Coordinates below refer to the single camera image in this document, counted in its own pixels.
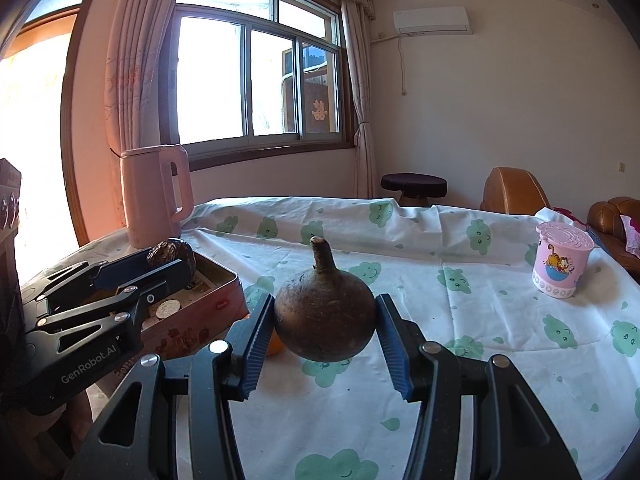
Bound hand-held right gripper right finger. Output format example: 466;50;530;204
375;292;583;480

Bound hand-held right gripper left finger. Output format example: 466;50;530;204
62;291;277;480

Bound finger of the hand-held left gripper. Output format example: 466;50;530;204
25;258;197;356
20;254;153;317

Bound rectangular metal tin box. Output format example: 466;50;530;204
100;249;246;361

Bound dark round radish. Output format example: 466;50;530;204
273;236;378;362

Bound person's left forearm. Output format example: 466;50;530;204
30;400;96;480

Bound pink electric kettle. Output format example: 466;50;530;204
119;144;195;250

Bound dark round stool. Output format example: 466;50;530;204
380;173;448;207

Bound pink cartoon cup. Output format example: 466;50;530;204
531;221;596;300

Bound brown leather armchair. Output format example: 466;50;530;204
480;166;551;216

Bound sliding glass window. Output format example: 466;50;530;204
160;0;356;161

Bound pink patterned curtain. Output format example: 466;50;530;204
102;0;191;156

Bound pale tied curtain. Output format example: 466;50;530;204
340;0;380;200

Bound brown leather sofa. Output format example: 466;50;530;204
586;196;640;281

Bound pink floral pillow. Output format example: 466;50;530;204
619;213;640;261

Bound white air conditioner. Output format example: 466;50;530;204
392;6;473;37

